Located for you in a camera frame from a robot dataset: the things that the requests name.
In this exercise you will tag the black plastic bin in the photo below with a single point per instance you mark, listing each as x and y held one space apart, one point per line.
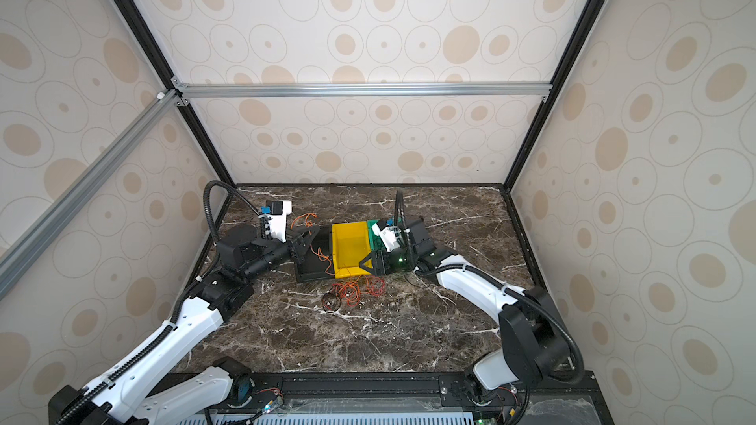
318 261

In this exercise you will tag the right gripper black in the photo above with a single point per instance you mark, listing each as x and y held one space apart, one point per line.
379 260

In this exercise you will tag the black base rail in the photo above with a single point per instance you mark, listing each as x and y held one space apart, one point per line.
406 398

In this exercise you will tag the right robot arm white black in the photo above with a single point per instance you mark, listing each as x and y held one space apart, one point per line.
535 343

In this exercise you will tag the left aluminium frame bar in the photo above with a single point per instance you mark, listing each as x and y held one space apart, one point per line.
34 241

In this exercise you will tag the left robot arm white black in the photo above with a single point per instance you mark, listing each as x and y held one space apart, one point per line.
124 393

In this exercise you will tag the yellow plastic bin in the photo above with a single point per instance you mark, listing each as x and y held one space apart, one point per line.
350 246

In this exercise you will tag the green plastic bin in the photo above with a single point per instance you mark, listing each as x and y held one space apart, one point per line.
381 262

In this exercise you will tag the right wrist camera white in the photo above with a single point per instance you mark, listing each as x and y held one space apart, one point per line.
389 235

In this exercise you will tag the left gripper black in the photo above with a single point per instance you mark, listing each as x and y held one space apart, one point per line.
296 245

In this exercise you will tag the horizontal aluminium frame bar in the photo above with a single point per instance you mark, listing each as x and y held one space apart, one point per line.
371 90

